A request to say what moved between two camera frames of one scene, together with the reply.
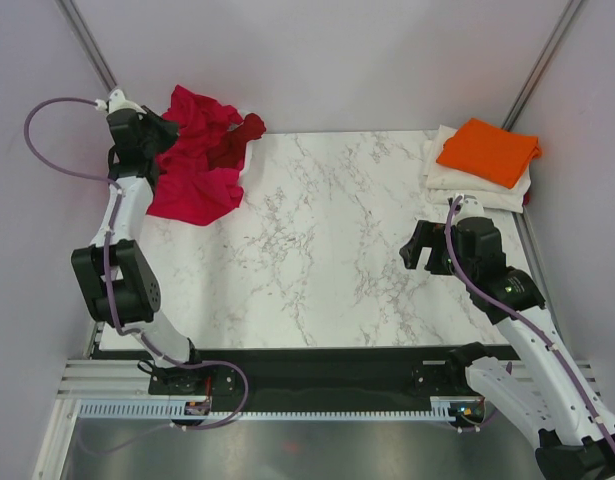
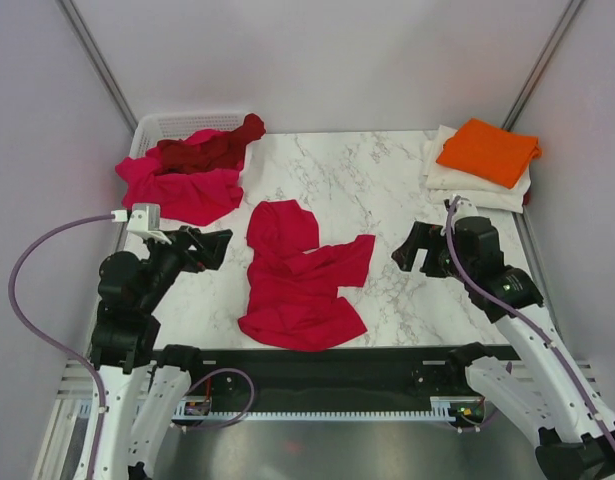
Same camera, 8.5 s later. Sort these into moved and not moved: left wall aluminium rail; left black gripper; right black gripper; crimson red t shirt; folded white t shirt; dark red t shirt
Moved: crimson red t shirt; left black gripper
Not moved: left wall aluminium rail; right black gripper; dark red t shirt; folded white t shirt
